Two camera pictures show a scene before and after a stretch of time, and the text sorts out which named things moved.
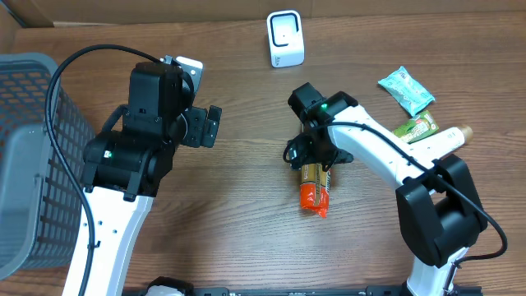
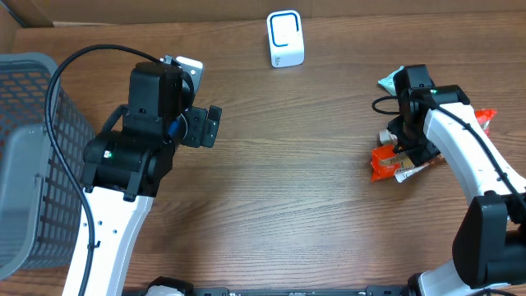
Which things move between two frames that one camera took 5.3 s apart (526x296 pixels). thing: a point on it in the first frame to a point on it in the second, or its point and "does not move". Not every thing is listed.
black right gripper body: [319, 150] to [413, 140]
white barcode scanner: [285, 35] does not move
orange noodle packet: [314, 187] to [385, 161]
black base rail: [321, 291] does not move
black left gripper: [199, 118] does not move
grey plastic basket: [40, 201] does not move
